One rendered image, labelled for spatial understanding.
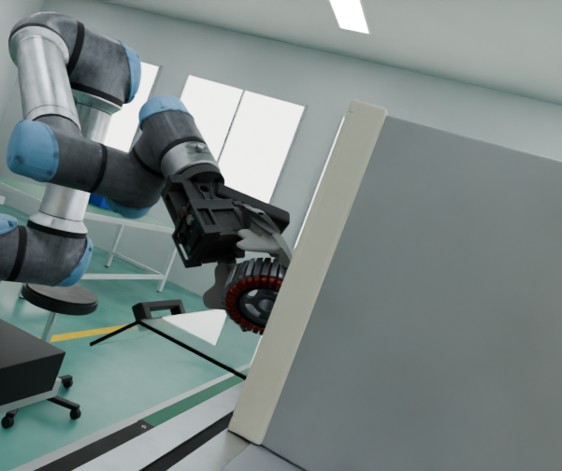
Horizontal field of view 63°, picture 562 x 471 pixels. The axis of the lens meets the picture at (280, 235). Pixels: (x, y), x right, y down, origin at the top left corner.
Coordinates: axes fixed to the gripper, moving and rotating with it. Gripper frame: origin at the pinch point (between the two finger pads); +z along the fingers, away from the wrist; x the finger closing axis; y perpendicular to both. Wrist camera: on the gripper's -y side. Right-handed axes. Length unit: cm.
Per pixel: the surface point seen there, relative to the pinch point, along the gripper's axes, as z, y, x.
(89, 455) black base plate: -0.4, 13.1, -43.5
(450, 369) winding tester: 17.7, 13.2, 25.4
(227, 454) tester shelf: 15.9, 21.8, 16.6
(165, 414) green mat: -7, -8, -59
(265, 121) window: -348, -320, -231
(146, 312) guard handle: -9.6, 8.5, -15.2
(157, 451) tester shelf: 14.5, 25.4, 17.1
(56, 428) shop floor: -51, -14, -191
